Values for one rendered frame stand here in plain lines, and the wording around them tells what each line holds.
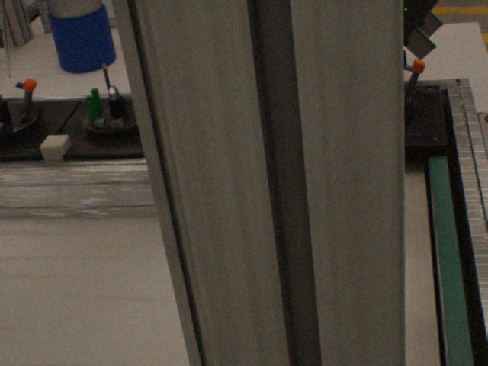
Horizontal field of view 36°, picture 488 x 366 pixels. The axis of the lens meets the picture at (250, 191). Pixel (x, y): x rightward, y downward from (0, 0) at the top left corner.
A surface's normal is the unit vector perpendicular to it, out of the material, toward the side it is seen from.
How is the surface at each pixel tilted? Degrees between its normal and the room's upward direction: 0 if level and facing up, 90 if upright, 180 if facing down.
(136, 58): 90
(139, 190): 90
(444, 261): 0
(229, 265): 90
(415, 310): 0
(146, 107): 90
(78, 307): 0
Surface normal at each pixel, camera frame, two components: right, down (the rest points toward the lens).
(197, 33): -0.15, 0.54
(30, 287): -0.11, -0.84
